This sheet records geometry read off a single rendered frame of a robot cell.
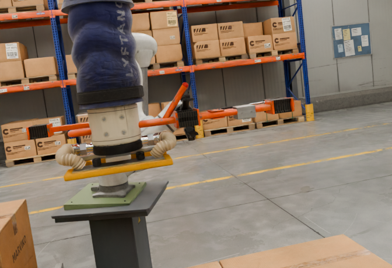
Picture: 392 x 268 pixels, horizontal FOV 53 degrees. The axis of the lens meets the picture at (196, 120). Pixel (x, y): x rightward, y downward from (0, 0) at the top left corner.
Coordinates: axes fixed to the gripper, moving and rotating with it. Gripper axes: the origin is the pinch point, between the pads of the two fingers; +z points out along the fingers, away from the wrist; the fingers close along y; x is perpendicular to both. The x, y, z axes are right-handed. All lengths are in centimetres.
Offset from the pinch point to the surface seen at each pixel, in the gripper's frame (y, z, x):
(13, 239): 32, 3, 65
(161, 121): -0.1, 2.9, 11.2
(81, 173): 11.2, 13.9, 38.5
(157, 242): 119, -186, 11
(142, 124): -0.2, 2.8, 17.6
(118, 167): 11.3, 14.1, 27.3
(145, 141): 6.2, 1.4, 17.4
